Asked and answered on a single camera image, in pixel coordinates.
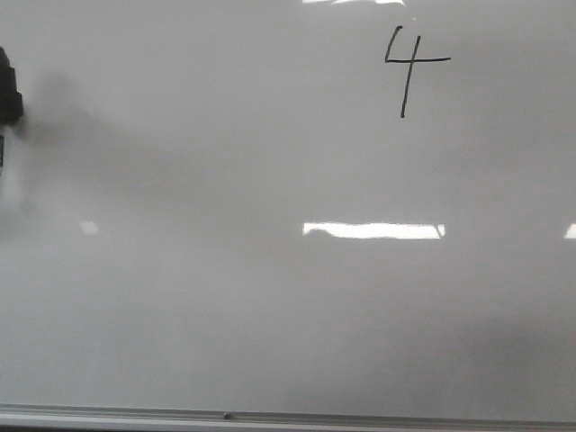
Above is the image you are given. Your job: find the white whiteboard with aluminium frame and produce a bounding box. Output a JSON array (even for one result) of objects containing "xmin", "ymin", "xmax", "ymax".
[{"xmin": 1, "ymin": 1, "xmax": 575, "ymax": 430}]

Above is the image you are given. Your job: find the white dry-erase marker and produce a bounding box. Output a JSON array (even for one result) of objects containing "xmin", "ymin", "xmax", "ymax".
[{"xmin": 1, "ymin": 47, "xmax": 23, "ymax": 174}]

